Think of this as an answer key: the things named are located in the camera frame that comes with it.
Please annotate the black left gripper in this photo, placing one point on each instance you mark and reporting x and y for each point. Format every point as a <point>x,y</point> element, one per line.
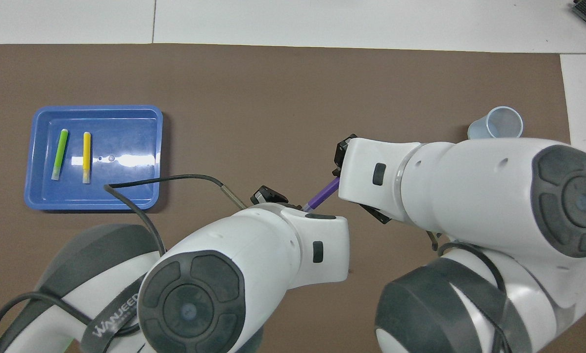
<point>319,216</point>

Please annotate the purple marker pen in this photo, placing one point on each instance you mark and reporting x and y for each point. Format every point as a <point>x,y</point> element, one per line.
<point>322,195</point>

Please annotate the yellow marker pen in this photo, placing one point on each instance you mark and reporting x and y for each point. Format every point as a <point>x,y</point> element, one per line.
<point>87,157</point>

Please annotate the green marker pen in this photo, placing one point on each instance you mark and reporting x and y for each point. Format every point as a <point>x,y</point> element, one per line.
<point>60,154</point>

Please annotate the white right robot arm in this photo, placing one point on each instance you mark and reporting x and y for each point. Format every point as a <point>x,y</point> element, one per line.
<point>469,186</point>

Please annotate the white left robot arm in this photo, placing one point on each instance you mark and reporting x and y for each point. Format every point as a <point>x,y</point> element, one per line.
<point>253,240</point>

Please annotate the brown table mat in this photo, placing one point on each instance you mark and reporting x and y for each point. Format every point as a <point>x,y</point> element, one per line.
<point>273,98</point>

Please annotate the translucent plastic cup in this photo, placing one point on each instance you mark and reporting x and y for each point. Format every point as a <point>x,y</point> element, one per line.
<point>503,122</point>

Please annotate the blue plastic tray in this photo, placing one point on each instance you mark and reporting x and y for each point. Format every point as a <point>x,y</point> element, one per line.
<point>126,132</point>

